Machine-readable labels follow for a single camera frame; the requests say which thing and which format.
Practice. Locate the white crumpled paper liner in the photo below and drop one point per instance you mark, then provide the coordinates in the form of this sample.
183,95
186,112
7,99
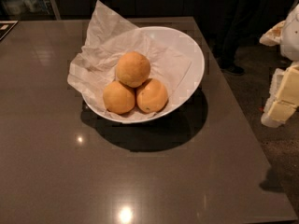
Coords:
109,36

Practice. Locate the front right orange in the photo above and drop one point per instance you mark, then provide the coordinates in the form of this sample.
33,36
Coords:
151,96

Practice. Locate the black framed board at left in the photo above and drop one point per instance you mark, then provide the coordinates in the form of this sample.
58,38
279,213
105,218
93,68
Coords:
6,27

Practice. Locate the white bowl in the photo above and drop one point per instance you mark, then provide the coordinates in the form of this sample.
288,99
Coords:
190,56

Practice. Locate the cluttered shelf in background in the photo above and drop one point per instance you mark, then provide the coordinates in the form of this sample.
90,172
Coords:
24,8

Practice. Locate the top orange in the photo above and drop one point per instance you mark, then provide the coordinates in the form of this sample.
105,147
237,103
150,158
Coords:
133,69

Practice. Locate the orange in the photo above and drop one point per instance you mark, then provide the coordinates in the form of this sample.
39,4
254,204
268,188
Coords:
151,96
118,98
133,69

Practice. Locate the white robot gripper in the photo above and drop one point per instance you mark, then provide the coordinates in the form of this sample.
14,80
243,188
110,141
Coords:
291,36

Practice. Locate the person in dark trousers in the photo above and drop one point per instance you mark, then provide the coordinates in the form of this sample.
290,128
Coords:
237,16

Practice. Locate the front left orange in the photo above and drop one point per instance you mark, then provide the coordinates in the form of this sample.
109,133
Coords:
118,98

